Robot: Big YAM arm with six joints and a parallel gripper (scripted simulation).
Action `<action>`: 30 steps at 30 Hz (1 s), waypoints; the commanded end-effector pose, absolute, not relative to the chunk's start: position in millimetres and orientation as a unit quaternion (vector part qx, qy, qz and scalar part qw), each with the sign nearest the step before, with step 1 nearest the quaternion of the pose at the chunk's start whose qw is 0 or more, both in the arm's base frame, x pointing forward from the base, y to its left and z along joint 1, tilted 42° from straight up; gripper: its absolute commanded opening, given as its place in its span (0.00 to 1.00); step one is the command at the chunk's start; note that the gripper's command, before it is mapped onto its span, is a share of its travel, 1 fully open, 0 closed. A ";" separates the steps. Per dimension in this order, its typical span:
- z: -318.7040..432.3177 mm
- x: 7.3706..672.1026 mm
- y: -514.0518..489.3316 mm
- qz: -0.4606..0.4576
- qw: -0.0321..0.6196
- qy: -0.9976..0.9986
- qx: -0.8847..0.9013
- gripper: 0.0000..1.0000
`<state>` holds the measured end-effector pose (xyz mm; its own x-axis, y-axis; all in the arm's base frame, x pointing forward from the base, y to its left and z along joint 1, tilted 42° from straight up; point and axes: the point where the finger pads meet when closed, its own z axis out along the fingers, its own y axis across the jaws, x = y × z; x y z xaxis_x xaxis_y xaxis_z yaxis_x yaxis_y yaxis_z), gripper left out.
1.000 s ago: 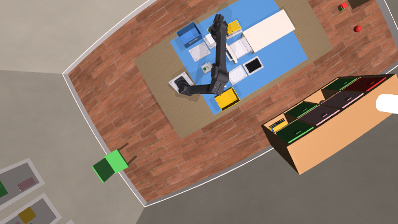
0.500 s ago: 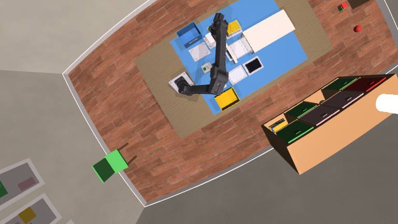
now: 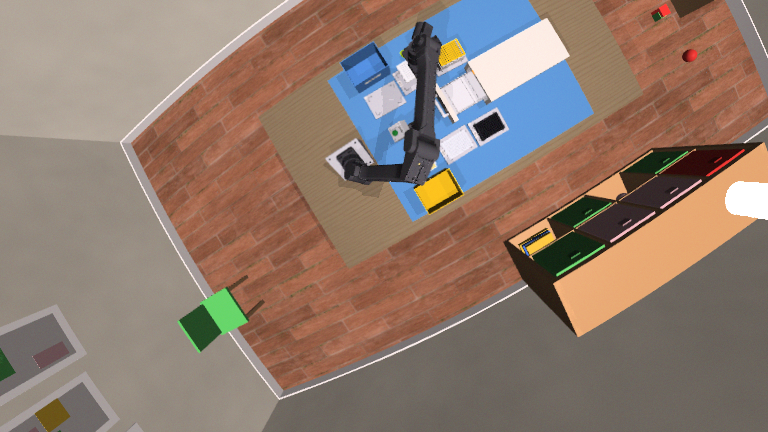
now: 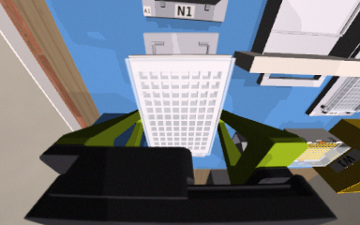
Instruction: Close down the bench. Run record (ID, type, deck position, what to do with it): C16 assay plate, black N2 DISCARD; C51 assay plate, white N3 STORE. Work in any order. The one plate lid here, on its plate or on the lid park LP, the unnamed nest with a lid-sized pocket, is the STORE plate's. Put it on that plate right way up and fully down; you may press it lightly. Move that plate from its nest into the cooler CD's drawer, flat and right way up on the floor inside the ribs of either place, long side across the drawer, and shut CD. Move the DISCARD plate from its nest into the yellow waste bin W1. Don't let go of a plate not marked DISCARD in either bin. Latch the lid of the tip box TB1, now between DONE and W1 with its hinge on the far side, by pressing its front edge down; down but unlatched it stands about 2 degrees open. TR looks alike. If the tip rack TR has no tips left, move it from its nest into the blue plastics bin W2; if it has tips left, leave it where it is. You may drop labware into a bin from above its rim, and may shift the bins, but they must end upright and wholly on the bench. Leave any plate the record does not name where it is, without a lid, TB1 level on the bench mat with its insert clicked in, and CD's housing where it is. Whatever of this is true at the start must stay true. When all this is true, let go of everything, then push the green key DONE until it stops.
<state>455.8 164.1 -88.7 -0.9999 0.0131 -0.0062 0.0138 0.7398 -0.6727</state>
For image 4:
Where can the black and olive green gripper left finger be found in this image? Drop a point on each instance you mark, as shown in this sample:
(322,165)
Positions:
(103,134)

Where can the blue bench mat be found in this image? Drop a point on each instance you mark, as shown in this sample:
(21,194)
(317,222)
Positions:
(100,34)

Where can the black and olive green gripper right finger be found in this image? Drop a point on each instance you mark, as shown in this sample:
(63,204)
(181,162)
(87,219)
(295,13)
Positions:
(267,147)

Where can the yellow open-top bin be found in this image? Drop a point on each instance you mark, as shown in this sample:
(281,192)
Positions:
(343,174)

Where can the white push-button box with green button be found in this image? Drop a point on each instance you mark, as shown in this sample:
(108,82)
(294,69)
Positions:
(242,144)

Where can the blue open-top box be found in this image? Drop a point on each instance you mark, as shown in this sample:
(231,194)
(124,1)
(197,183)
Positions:
(123,138)

